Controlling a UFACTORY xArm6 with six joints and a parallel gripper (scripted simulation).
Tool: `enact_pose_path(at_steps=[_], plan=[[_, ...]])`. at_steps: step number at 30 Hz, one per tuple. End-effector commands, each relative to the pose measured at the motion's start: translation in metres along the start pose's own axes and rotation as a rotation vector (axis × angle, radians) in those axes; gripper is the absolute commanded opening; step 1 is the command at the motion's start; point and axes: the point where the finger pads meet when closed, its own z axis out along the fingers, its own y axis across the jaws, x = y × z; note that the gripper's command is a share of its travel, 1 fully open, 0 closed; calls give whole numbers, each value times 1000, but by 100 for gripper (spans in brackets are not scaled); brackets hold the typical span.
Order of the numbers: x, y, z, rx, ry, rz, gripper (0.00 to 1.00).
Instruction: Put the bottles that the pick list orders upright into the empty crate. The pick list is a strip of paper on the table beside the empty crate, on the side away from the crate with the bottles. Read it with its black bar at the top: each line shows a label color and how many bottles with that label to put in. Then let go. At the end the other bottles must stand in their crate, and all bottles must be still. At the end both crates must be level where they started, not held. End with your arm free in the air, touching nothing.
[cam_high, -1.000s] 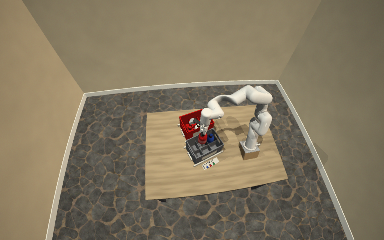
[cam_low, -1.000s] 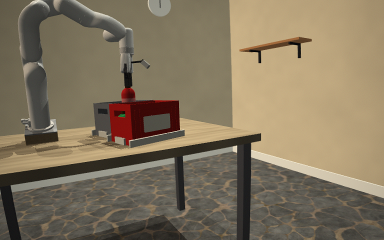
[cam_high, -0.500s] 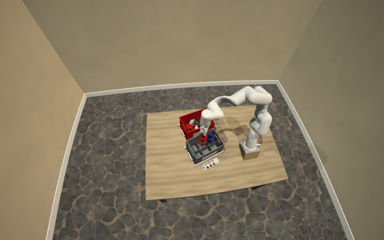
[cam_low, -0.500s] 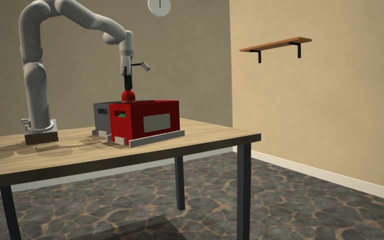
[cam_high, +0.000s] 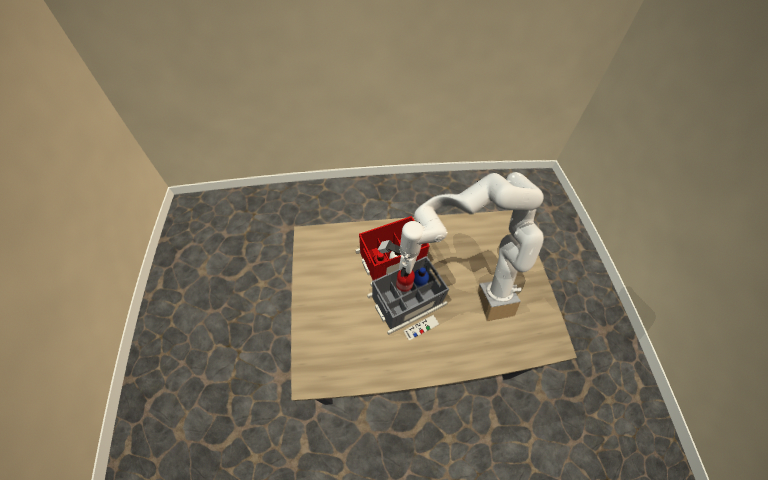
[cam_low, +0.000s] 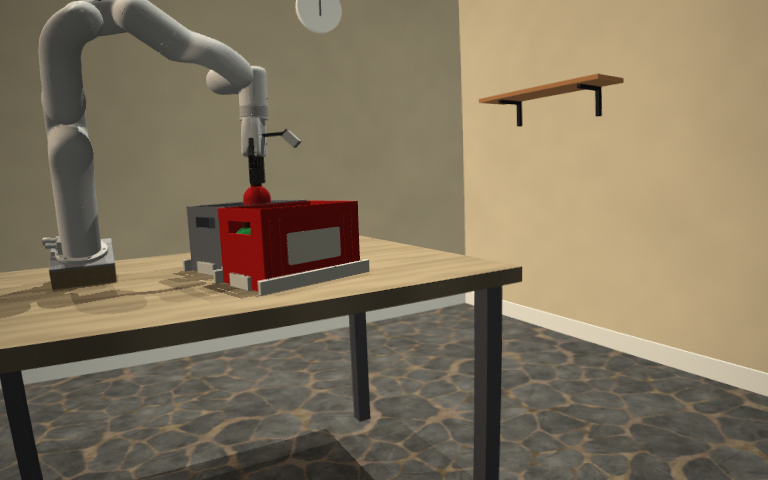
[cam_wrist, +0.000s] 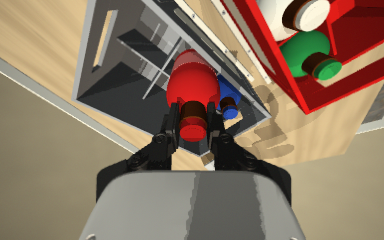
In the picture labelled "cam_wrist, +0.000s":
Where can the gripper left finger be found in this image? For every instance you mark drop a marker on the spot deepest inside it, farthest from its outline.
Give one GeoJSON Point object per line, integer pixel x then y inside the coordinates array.
{"type": "Point", "coordinates": [158, 153]}

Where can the blue bottle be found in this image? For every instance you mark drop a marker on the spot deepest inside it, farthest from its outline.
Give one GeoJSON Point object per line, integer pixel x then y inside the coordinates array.
{"type": "Point", "coordinates": [229, 99]}

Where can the white bottle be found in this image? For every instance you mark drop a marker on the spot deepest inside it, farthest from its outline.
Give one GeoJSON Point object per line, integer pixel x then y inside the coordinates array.
{"type": "Point", "coordinates": [285, 17]}

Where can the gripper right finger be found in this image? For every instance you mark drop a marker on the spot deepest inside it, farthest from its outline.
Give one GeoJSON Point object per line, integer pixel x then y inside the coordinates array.
{"type": "Point", "coordinates": [227, 154]}

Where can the grey divided crate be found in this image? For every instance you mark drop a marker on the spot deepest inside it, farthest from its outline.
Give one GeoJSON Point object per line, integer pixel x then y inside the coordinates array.
{"type": "Point", "coordinates": [117, 86]}

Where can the green bottle with dark red label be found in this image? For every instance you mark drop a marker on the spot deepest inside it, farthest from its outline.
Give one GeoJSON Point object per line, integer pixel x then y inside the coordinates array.
{"type": "Point", "coordinates": [308, 53]}

